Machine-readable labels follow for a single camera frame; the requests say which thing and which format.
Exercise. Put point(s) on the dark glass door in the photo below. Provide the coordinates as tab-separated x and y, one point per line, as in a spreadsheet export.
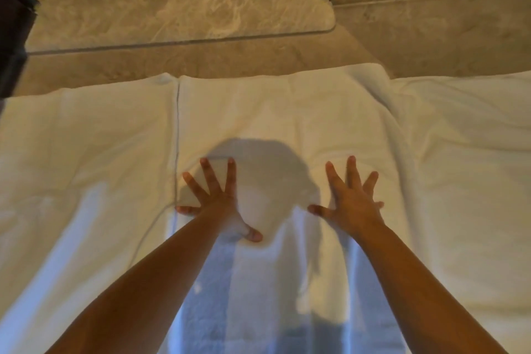
14	34

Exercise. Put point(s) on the person's left forearm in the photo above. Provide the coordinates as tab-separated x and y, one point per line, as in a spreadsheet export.
145	295

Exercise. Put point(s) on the person's right hand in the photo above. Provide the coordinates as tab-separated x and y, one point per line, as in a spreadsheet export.
352	208

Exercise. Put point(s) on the person's right forearm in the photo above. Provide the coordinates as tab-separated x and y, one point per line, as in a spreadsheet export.
423	295

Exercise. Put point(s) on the person's left hand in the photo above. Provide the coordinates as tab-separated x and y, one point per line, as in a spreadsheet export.
222	210

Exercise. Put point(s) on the white towel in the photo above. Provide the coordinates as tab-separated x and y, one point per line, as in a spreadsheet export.
83	150

